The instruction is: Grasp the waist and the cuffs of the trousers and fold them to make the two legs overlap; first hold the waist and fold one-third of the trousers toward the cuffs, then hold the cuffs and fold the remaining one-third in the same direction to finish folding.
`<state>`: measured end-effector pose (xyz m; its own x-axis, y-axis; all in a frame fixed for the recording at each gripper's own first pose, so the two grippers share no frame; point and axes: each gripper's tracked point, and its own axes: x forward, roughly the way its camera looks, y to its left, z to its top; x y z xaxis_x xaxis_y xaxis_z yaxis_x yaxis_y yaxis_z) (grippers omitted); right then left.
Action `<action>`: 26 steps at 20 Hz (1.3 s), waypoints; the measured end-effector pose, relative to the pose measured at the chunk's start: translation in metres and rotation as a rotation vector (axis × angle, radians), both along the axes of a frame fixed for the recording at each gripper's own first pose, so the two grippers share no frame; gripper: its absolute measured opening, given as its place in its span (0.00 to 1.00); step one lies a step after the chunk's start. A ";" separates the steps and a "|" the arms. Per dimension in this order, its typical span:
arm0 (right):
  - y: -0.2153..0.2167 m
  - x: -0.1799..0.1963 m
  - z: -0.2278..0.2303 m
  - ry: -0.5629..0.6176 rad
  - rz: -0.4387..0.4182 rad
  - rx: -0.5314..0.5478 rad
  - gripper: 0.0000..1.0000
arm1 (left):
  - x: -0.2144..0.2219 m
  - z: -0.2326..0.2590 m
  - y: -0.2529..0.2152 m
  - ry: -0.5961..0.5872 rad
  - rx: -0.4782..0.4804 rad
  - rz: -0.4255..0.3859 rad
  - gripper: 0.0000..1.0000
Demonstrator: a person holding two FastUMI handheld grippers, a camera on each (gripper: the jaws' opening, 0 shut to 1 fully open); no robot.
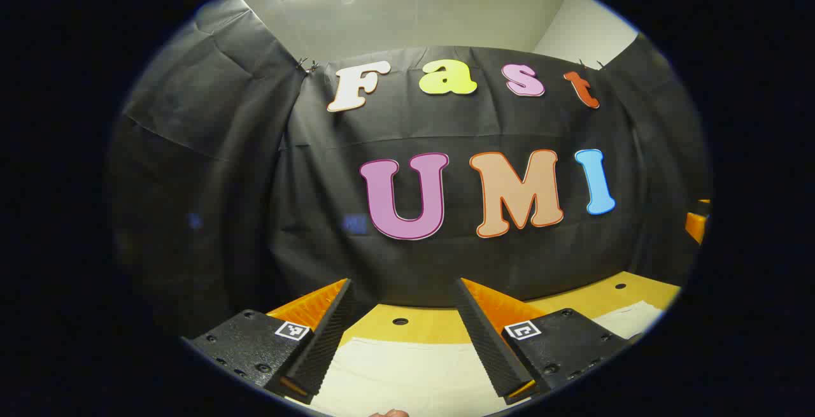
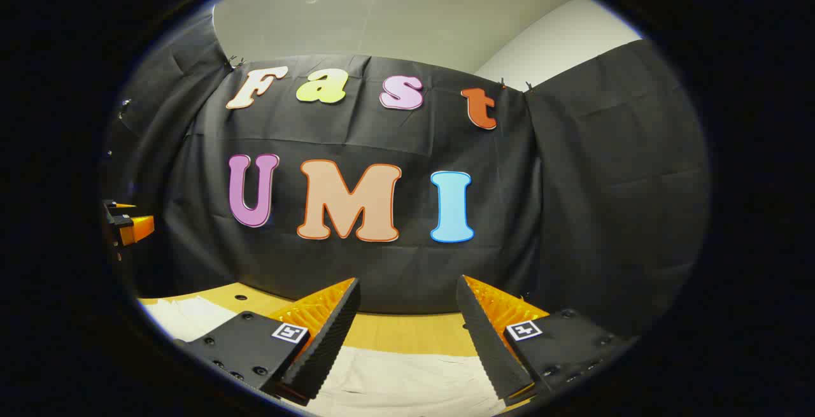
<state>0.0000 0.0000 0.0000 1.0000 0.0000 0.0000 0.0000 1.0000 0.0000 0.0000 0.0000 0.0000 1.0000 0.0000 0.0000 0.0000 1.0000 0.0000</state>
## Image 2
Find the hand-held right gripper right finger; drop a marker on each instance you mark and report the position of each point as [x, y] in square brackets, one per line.
[487, 347]

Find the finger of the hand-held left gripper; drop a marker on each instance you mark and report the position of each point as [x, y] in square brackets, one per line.
[118, 205]
[139, 228]

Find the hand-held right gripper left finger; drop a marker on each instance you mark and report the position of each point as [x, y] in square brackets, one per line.
[331, 340]

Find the white jeans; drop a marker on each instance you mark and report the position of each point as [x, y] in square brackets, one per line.
[407, 379]

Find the black backdrop cloth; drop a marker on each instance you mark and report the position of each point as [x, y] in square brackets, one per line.
[382, 264]

